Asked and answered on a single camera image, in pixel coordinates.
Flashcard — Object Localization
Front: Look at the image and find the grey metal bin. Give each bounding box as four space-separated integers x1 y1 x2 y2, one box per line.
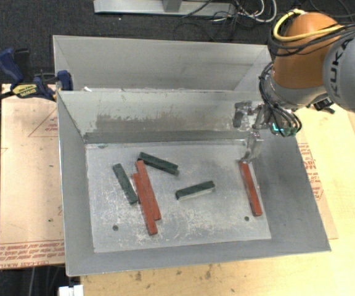
52 35 332 278

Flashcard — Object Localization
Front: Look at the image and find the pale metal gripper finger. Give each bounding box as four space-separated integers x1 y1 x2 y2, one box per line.
241 131 265 164
232 101 255 129

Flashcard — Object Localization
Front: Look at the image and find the brown cardboard board, red print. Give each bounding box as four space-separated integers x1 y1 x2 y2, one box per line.
0 83 339 271

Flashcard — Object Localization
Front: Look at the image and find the red-brown flat block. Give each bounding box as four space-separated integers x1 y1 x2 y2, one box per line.
135 160 163 222
238 160 264 218
131 173 159 236

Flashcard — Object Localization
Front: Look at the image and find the dark green flat block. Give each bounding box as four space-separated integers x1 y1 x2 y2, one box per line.
112 163 139 205
137 151 179 176
174 180 216 201

